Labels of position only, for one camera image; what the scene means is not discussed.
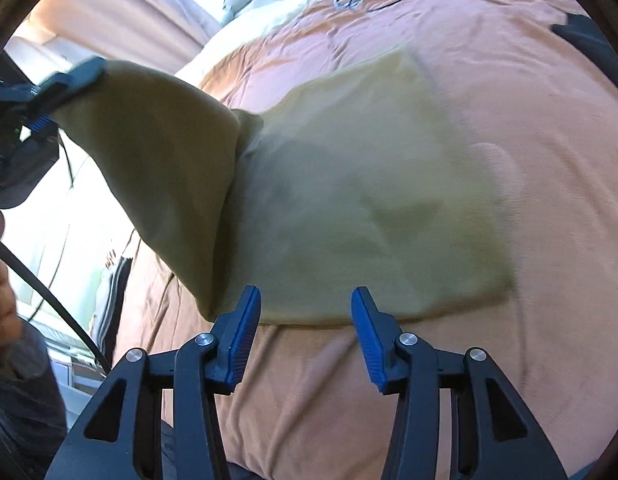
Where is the olive green cloth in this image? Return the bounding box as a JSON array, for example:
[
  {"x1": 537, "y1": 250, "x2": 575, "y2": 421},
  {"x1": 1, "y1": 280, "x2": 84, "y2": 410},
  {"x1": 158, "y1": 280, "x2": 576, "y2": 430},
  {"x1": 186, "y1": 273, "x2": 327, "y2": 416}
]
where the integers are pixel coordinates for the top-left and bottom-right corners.
[{"x1": 54, "y1": 48, "x2": 514, "y2": 325}]

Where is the orange bed blanket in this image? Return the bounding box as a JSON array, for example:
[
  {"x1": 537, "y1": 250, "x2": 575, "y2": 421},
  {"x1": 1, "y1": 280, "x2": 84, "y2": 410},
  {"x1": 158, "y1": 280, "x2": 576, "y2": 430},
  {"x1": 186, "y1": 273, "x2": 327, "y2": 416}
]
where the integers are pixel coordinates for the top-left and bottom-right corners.
[{"x1": 108, "y1": 0, "x2": 618, "y2": 480}]

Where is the beige curtain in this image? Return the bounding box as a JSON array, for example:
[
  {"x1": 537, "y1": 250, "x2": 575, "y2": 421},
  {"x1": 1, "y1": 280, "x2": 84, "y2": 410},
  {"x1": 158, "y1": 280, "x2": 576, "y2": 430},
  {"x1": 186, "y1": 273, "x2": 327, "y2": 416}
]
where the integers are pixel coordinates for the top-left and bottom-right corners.
[{"x1": 8, "y1": 0, "x2": 221, "y2": 74}]

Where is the pale yellow duvet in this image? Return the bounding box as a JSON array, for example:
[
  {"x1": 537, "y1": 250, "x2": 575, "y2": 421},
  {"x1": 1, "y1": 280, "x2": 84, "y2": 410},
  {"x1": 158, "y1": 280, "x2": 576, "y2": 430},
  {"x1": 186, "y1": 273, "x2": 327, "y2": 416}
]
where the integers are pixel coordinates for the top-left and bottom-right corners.
[{"x1": 175, "y1": 0, "x2": 318, "y2": 86}]

